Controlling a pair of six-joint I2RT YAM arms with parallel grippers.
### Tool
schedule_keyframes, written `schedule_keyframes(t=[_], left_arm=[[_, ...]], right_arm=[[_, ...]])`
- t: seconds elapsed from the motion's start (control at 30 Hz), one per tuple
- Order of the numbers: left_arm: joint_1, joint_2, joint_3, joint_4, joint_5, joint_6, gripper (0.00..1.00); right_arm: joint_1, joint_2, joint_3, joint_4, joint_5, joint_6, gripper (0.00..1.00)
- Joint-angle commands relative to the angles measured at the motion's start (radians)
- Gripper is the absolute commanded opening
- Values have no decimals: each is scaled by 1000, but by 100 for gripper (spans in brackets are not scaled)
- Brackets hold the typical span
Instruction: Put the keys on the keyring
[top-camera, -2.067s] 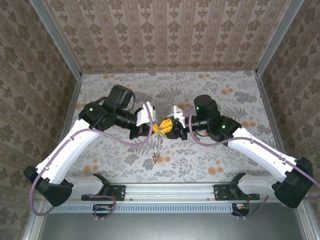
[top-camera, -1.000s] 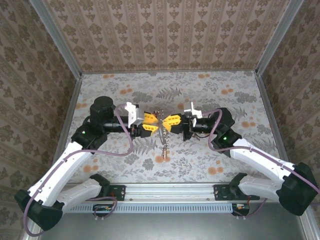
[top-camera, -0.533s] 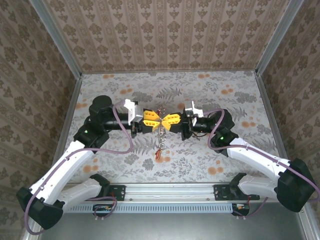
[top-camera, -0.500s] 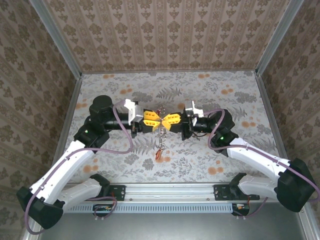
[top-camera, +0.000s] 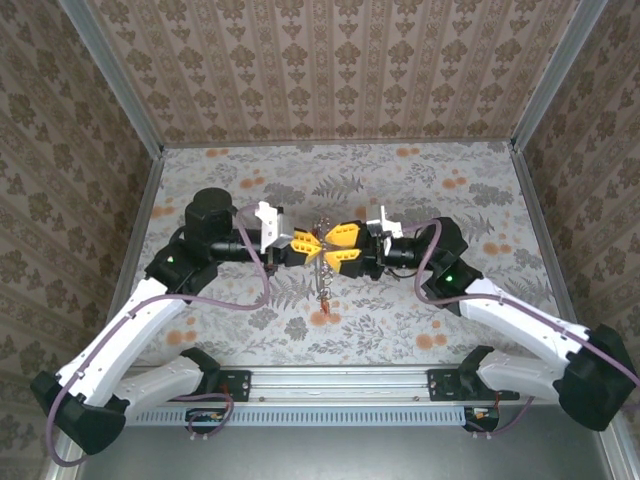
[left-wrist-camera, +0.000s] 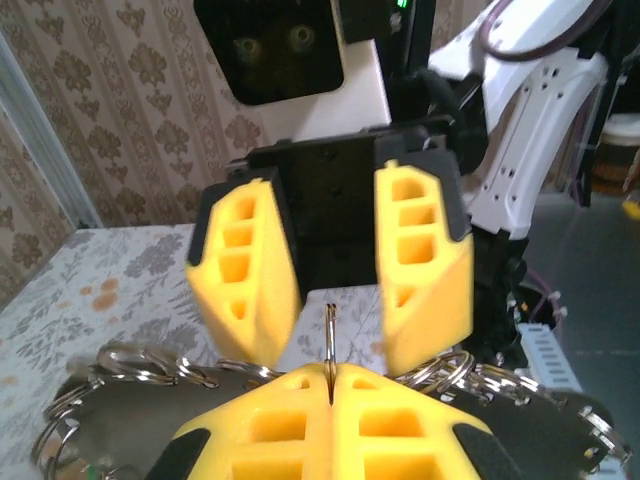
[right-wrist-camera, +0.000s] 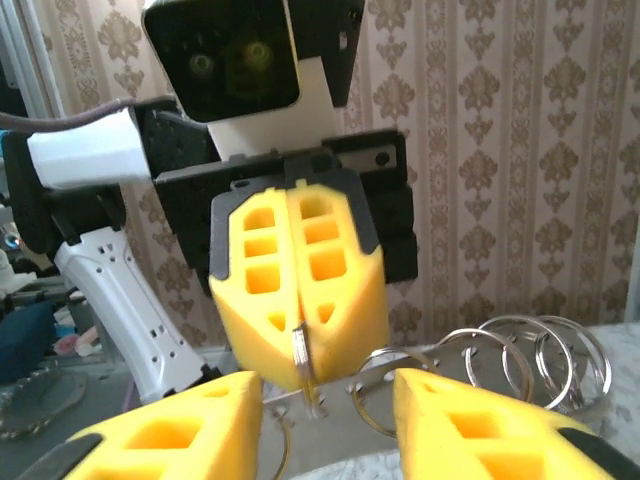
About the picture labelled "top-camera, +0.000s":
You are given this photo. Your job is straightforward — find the metal keyring with red keys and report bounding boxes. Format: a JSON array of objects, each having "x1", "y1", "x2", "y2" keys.
[{"x1": 312, "y1": 215, "x2": 337, "y2": 319}]

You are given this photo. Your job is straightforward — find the floral patterned table cover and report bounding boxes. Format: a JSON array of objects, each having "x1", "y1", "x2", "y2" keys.
[{"x1": 107, "y1": 142, "x2": 566, "y2": 366}]

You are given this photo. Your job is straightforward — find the grey metal sheet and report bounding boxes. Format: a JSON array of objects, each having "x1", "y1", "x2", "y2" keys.
[{"x1": 74, "y1": 404, "x2": 616, "y2": 480}]

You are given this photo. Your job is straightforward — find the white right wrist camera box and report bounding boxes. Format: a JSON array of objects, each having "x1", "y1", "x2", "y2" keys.
[{"x1": 366, "y1": 204, "x2": 405, "y2": 254}]

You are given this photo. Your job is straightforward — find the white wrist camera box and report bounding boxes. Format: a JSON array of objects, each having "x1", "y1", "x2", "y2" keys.
[
  {"x1": 366, "y1": 204, "x2": 405, "y2": 254},
  {"x1": 253, "y1": 200, "x2": 287, "y2": 253}
]

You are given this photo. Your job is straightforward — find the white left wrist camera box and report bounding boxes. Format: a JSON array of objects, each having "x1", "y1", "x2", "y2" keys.
[{"x1": 253, "y1": 200, "x2": 287, "y2": 253}]

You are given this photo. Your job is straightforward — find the aluminium table side rail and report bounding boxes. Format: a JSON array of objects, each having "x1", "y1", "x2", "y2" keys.
[
  {"x1": 102, "y1": 149, "x2": 166, "y2": 331},
  {"x1": 509, "y1": 147, "x2": 574, "y2": 311}
]

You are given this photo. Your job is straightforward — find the aluminium table back rail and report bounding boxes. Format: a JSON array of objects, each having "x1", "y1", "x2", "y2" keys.
[{"x1": 162, "y1": 139, "x2": 516, "y2": 149}]

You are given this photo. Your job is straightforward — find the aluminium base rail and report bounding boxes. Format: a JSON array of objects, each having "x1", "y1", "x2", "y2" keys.
[{"x1": 119, "y1": 366, "x2": 566, "y2": 404}]

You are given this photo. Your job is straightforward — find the grey slotted cable duct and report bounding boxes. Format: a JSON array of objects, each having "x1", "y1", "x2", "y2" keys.
[{"x1": 124, "y1": 405, "x2": 501, "y2": 427}]

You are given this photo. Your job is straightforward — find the aluminium frame post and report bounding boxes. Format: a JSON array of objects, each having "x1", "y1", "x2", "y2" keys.
[
  {"x1": 56, "y1": 0, "x2": 166, "y2": 159},
  {"x1": 509, "y1": 0, "x2": 611, "y2": 151}
]

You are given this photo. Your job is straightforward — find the black cable connector box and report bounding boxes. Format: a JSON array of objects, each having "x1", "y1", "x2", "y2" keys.
[
  {"x1": 462, "y1": 407, "x2": 501, "y2": 430},
  {"x1": 185, "y1": 407, "x2": 226, "y2": 426}
]

